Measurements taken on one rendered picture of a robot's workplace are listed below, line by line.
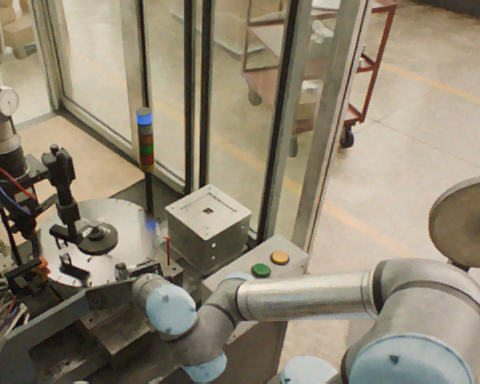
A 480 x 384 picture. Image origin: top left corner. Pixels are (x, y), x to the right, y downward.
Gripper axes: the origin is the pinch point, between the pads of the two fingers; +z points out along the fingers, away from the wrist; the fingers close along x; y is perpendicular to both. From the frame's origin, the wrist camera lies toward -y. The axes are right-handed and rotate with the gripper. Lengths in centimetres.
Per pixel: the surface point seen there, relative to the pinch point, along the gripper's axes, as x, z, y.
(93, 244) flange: 6.1, 14.5, -1.2
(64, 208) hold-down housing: 17.8, 2.4, -6.8
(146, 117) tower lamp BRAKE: 33.9, 21.6, 22.7
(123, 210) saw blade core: 11.1, 23.9, 10.5
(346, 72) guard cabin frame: 31, -23, 52
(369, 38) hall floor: 69, 278, 326
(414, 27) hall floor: 70, 279, 379
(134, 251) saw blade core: 2.1, 10.3, 7.7
